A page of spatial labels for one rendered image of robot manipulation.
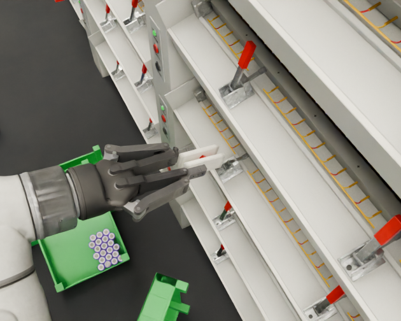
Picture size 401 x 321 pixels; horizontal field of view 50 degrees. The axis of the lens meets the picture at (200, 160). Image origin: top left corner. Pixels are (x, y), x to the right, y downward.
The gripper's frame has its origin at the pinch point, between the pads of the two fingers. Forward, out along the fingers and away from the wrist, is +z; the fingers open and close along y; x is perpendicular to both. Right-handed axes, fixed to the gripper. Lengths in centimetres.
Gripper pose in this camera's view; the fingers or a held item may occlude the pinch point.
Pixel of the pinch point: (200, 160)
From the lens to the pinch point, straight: 68.2
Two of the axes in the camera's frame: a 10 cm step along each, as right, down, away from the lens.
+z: 8.7, -2.4, 4.3
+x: 2.0, -6.3, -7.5
